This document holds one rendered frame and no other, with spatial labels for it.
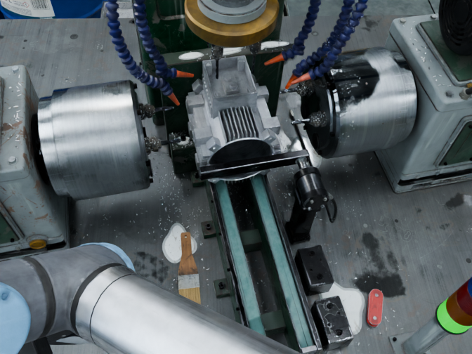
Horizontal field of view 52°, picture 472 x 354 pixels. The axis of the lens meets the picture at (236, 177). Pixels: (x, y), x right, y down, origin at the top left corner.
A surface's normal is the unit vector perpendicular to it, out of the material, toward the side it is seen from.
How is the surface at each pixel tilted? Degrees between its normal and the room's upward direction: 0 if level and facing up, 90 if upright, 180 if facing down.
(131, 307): 23
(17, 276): 37
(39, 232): 90
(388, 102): 47
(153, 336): 28
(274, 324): 0
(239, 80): 0
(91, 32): 0
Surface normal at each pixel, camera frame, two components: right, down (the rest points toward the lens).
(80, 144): 0.17, 0.08
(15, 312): 0.74, 0.15
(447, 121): 0.22, 0.81
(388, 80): 0.13, -0.18
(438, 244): 0.04, -0.56
